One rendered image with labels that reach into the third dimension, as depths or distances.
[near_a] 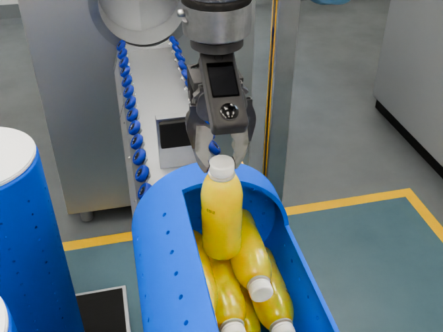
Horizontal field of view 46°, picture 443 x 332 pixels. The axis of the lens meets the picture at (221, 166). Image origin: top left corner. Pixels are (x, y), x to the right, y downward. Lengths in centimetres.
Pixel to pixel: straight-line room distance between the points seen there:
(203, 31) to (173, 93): 111
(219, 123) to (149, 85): 119
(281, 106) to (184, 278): 90
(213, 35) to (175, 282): 34
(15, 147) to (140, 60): 77
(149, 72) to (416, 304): 145
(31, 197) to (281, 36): 77
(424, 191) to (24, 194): 220
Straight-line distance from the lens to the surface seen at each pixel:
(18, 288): 148
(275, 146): 161
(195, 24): 66
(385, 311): 233
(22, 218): 135
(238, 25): 66
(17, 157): 134
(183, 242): 77
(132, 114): 156
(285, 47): 146
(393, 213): 279
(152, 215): 86
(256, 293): 86
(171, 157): 139
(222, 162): 78
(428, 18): 305
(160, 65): 196
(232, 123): 64
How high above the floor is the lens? 176
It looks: 36 degrees down
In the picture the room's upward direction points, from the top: straight up
